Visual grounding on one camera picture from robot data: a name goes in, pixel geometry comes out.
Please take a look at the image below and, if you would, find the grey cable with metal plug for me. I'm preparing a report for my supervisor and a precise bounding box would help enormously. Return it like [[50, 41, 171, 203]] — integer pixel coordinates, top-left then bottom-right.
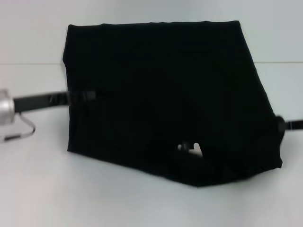
[[0, 113, 36, 143]]

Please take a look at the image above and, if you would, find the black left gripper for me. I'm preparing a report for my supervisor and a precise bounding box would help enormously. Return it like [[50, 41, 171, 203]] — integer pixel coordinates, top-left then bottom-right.
[[12, 90, 97, 113]]

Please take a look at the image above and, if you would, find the black shirt with FREE print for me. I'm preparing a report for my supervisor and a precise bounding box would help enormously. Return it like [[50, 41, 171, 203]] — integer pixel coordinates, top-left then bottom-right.
[[62, 20, 284, 188]]

